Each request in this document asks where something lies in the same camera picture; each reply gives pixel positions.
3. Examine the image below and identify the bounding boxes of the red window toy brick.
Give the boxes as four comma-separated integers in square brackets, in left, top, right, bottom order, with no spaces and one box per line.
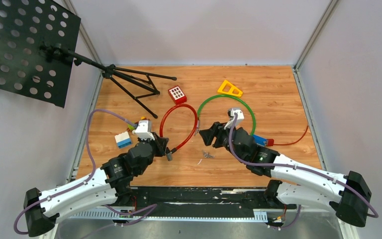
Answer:
[168,86,187,105]

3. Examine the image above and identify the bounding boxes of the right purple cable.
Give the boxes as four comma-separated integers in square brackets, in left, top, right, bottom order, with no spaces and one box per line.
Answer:
[228,112,380,231]

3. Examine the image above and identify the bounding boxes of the blue green white brick stack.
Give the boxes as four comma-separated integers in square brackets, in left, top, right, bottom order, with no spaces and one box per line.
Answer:
[253,134,268,146]

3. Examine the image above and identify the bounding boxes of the green cable lock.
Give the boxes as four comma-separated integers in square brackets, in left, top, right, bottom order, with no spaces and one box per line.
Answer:
[194,94,257,135]

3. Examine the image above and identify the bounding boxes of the red cable lock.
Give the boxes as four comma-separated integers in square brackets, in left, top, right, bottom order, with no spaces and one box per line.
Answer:
[159,103,199,162]

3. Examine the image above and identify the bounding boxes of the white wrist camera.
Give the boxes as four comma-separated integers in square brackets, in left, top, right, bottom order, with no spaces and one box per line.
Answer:
[223,108,245,129]
[135,120,155,140]

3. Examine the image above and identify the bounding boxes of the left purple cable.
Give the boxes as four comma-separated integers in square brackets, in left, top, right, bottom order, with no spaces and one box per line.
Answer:
[13,109,159,236]

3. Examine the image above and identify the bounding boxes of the black perforated music stand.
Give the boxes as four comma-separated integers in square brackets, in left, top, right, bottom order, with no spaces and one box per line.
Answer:
[0,0,160,107]

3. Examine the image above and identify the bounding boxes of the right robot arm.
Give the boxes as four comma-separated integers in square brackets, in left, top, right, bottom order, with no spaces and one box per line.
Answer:
[199,122,372,228]

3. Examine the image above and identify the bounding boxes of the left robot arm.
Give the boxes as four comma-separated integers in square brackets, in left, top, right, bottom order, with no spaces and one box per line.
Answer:
[23,136,169,237]

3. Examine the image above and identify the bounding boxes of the purple cable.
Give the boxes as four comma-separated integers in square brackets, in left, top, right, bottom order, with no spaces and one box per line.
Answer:
[13,109,159,236]
[228,112,380,231]

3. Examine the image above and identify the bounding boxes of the thin red wire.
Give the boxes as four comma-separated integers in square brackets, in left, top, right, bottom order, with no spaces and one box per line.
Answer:
[265,125,310,147]

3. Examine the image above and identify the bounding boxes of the white blue toy brick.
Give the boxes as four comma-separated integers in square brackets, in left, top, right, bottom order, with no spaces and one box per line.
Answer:
[114,131,132,148]

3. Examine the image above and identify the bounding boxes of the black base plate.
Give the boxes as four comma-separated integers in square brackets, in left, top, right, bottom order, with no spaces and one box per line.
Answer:
[110,186,296,218]

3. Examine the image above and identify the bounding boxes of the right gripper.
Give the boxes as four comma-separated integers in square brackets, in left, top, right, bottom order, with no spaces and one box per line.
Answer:
[200,120,246,164]

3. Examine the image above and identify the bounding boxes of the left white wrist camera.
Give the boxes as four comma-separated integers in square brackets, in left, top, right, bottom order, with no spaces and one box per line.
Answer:
[135,120,155,140]

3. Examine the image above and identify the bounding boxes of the silver keys of red lock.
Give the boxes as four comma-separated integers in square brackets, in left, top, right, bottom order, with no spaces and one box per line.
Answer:
[202,150,215,158]

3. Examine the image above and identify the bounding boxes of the grey slotted cable duct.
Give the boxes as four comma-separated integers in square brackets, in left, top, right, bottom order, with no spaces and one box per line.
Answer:
[61,208,269,223]

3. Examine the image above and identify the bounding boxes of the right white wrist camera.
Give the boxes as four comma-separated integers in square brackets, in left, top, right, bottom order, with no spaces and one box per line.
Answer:
[223,108,245,129]

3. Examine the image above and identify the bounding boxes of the yellow triangular toy piece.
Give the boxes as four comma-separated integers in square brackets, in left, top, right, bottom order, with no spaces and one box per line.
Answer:
[217,80,243,98]

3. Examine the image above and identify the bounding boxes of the red green toy car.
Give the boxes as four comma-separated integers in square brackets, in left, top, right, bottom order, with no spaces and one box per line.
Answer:
[127,117,147,135]

